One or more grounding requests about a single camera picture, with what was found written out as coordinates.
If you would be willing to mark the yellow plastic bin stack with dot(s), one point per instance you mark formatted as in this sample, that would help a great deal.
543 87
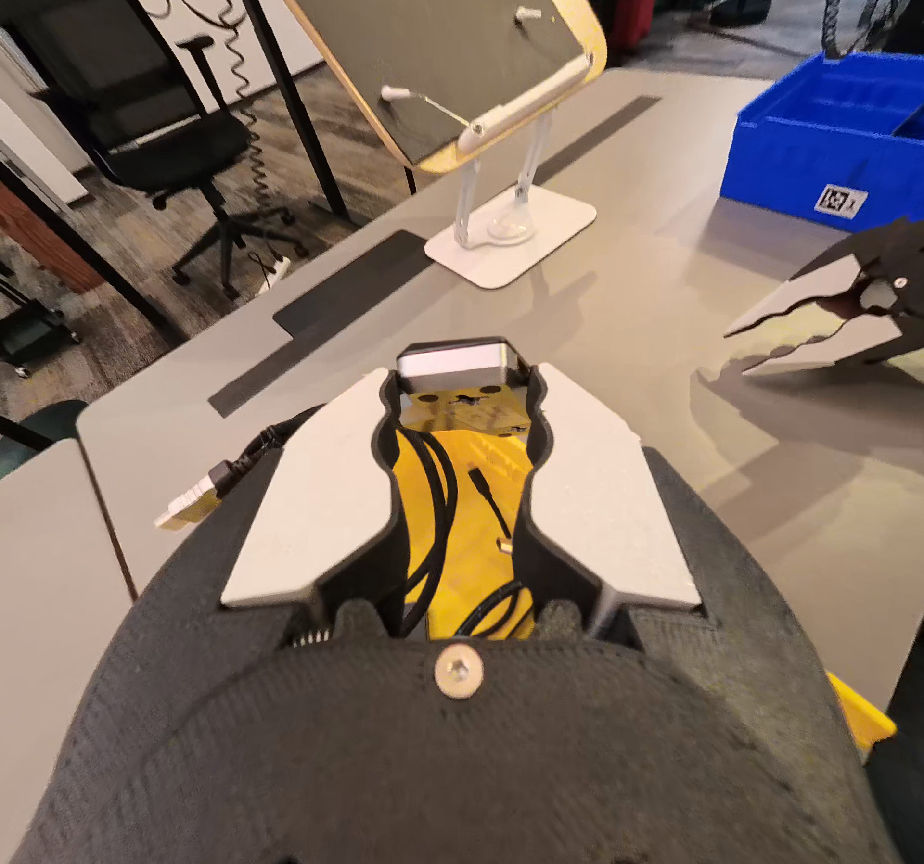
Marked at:
469 438

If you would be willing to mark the black office chair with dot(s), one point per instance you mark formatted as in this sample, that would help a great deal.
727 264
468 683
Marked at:
145 128

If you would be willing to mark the blue plastic bin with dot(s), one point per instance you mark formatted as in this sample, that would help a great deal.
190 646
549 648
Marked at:
823 143

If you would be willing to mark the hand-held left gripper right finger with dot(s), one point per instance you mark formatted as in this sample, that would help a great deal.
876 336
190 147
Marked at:
614 518

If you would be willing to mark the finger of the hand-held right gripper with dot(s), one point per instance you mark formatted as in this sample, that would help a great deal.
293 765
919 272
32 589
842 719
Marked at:
809 294
838 348

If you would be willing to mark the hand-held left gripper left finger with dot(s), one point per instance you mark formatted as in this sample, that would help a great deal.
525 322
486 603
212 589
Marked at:
311 518

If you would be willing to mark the red bin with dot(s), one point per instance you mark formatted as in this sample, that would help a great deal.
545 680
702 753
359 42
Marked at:
633 20

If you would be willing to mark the white bar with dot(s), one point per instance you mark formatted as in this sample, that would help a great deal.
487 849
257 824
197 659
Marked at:
527 99

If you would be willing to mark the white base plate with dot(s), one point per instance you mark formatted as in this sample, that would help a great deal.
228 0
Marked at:
506 244

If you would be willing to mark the small grey adapter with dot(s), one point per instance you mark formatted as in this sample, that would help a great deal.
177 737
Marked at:
455 365

